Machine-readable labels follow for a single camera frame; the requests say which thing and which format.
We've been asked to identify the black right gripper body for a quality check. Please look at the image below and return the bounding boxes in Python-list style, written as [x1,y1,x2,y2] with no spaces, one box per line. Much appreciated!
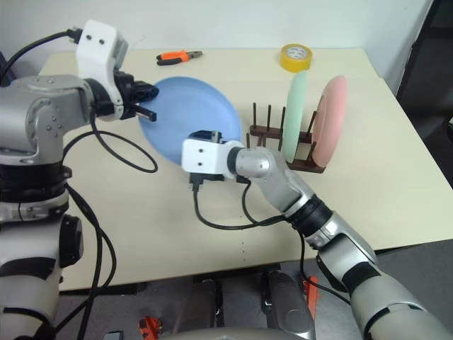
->
[186,130,225,145]

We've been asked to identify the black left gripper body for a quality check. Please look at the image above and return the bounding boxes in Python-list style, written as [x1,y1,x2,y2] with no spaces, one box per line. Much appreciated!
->
[113,70,143,120]

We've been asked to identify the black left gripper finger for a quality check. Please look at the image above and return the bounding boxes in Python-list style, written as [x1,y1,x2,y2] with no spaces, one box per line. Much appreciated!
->
[135,104,158,123]
[133,81,160,102]

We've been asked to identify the blue plastic plate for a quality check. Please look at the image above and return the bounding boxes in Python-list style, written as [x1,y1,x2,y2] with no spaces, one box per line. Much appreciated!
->
[137,76,244,167]

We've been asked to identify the green plastic plate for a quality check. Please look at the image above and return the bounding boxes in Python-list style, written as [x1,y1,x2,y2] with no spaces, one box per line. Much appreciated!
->
[282,70,310,165]

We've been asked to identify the pink plastic plate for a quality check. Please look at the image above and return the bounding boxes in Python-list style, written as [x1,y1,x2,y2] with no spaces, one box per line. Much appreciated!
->
[312,74,348,168]

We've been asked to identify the brown wooden dish rack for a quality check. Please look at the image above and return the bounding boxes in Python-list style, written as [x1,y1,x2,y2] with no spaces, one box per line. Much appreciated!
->
[245,101,327,175]

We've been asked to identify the orange black pliers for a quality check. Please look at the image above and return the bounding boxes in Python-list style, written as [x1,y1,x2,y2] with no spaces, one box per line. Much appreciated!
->
[155,50,205,67]

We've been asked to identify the yellow tape roll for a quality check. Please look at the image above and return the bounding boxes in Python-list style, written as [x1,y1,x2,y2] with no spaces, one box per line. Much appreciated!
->
[280,43,314,74]

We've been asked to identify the dark rounded leg shape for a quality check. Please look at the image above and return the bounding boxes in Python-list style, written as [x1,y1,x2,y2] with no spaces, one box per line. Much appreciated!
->
[193,274,227,329]
[260,268,319,340]

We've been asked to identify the orange clamp tool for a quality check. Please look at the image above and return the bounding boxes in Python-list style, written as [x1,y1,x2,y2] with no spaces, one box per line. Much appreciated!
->
[303,276,320,320]

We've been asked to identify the orange black tool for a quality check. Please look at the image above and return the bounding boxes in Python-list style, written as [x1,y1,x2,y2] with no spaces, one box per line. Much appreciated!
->
[138,315,164,340]

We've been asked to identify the beige robot torso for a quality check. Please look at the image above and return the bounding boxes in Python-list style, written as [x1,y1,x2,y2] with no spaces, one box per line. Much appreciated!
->
[169,327,319,340]

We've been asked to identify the dark background equipment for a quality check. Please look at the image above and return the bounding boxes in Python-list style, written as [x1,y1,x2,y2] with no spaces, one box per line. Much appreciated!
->
[396,0,453,104]

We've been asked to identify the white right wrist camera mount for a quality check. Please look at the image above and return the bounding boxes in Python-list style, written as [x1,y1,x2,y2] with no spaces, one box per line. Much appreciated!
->
[181,137,236,179]

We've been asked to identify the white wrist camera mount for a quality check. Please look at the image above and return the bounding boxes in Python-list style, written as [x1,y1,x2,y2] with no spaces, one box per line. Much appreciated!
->
[75,19,130,122]
[181,137,236,179]

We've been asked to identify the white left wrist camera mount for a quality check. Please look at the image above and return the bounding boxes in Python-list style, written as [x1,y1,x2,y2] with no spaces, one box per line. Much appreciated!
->
[75,19,130,122]

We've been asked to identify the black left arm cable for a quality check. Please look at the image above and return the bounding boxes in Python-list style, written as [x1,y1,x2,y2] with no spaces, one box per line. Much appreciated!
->
[62,106,159,340]

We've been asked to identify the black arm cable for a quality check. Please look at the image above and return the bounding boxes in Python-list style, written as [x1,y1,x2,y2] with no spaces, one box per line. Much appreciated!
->
[62,106,159,340]
[237,175,353,306]

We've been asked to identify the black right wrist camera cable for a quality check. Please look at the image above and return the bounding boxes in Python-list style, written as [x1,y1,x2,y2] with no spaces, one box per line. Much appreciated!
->
[188,172,295,230]

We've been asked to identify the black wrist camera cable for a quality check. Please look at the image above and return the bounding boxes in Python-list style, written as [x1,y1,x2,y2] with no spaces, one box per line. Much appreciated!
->
[0,27,84,88]
[188,172,295,230]

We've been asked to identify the black left wrist camera cable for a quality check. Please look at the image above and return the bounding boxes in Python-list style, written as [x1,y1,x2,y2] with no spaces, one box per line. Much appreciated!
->
[0,27,84,88]

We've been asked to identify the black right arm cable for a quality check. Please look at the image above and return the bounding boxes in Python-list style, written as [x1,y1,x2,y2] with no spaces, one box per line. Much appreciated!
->
[237,175,353,306]

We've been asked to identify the black table frame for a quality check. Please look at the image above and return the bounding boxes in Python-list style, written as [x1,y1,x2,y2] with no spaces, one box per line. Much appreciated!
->
[59,262,284,295]

